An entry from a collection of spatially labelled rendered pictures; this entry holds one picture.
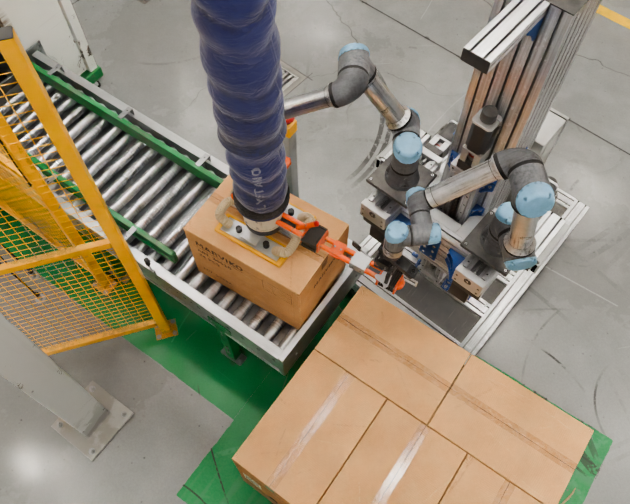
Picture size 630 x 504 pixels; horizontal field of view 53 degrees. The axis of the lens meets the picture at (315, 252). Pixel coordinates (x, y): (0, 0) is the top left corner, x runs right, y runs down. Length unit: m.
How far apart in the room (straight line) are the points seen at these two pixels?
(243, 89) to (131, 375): 2.08
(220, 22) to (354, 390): 1.73
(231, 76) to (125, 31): 3.29
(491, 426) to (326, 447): 0.72
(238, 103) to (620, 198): 2.96
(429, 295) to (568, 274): 0.92
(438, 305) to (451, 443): 0.86
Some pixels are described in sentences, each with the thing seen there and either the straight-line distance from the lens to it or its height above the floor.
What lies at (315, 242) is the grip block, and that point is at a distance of 2.52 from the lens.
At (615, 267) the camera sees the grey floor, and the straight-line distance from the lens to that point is 4.10.
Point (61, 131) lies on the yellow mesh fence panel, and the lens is 2.19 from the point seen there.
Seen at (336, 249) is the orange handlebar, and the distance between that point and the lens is 2.51.
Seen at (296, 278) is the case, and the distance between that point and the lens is 2.61.
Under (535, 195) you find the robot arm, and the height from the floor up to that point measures 1.67.
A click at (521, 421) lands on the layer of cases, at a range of 2.96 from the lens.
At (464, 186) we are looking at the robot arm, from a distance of 2.22.
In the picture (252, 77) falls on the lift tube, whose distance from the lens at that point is 1.87.
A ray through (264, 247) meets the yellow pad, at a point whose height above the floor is 0.99.
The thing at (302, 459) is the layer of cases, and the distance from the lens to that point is 2.79.
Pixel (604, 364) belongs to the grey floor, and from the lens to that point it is 3.81.
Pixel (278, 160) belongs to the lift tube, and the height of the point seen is 1.49.
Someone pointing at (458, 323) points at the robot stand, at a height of 0.21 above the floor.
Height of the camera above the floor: 3.29
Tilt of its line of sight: 61 degrees down
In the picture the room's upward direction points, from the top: straight up
